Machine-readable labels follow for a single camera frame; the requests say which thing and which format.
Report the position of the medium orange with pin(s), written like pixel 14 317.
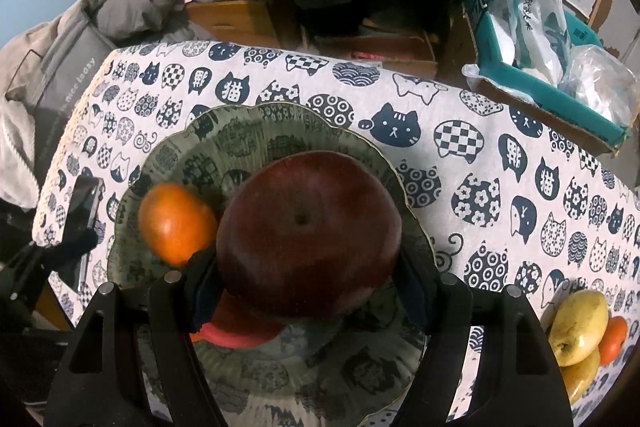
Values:
pixel 614 339

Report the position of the grey clothing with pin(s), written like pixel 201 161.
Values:
pixel 130 2

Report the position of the flat cardboard box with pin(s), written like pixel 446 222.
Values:
pixel 390 49

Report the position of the grey laundry basket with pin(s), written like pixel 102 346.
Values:
pixel 75 67

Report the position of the cat print tablecloth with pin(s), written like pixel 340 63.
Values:
pixel 450 187

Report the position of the teal cardboard box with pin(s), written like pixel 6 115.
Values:
pixel 550 104

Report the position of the large orange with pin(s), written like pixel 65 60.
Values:
pixel 170 222

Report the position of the black smartphone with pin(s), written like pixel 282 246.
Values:
pixel 82 207

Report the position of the red apple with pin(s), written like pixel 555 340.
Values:
pixel 240 332
pixel 310 232

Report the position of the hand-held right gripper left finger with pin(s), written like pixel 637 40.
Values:
pixel 202 292

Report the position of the green patterned plate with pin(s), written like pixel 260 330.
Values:
pixel 200 147

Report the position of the small yellow apple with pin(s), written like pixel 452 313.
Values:
pixel 580 322

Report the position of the large yellow apple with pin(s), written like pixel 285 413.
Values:
pixel 580 382

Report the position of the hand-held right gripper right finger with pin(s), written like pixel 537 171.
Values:
pixel 415 292

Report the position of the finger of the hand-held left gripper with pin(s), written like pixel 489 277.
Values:
pixel 72 249

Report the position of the clear plastic bag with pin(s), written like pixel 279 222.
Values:
pixel 600 77

